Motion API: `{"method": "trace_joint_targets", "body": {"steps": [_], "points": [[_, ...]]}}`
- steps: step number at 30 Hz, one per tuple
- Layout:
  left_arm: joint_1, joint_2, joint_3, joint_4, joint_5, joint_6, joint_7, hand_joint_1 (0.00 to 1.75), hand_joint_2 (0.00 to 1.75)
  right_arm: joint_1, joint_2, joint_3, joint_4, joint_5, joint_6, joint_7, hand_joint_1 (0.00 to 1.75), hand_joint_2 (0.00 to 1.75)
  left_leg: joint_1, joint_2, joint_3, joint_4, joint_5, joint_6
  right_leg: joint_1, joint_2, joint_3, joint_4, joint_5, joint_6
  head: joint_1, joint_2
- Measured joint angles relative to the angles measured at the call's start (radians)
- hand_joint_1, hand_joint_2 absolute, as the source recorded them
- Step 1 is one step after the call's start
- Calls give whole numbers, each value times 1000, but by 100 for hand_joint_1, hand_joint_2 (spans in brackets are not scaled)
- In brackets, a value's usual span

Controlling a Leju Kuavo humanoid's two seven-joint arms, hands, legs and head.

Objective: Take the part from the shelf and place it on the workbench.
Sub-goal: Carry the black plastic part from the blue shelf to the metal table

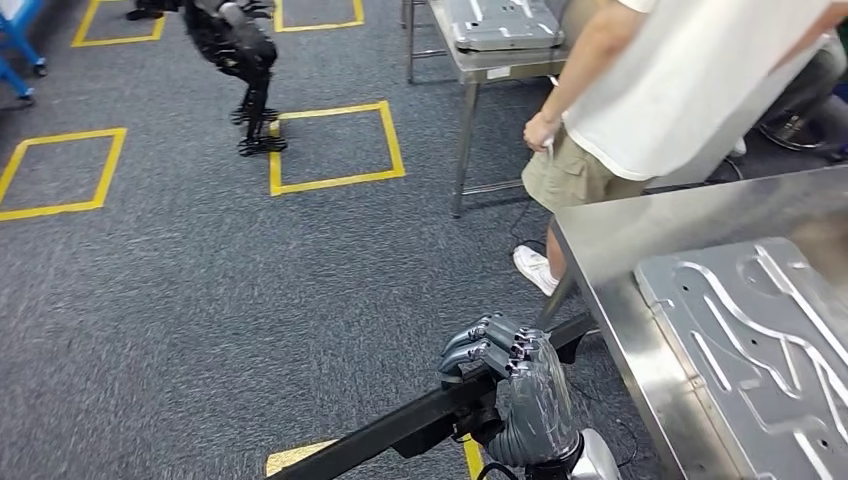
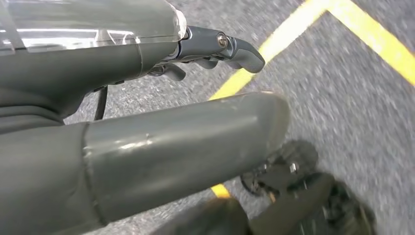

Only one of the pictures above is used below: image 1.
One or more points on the black plastic frame part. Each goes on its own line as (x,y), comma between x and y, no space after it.
(397,424)

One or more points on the stamped aluminium panel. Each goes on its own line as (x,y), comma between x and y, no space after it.
(503,26)
(729,397)

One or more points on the stainless steel table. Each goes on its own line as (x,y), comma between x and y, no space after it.
(609,238)
(490,63)

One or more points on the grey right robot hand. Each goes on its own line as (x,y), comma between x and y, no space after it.
(540,411)

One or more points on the person's hand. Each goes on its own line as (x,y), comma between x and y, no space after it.
(543,132)

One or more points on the person's forearm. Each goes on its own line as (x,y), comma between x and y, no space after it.
(583,66)

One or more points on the black humanoid robot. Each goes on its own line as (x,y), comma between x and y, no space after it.
(245,53)

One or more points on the blue metal shelf rack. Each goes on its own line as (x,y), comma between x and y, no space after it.
(13,13)

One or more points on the person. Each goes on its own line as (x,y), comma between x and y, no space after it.
(662,79)

